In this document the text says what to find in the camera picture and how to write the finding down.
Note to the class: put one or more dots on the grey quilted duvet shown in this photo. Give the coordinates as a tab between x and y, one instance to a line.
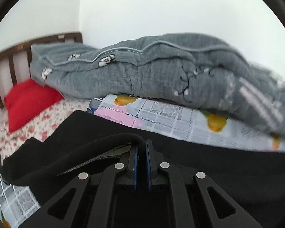
190	69

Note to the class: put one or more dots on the fruit print plastic cover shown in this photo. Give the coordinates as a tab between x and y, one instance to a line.
186	124

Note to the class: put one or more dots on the dark wooden headboard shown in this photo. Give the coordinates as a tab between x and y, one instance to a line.
15	61

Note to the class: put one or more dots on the red pillow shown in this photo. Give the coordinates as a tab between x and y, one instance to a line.
27	100

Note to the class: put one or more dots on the black pants with white stripe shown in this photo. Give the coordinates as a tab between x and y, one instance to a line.
92	172

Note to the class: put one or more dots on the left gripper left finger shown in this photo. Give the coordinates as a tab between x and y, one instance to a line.
129	173

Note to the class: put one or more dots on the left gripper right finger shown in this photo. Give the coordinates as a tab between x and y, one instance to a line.
155	176

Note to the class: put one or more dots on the floral bed sheet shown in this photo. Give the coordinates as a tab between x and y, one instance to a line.
40	127

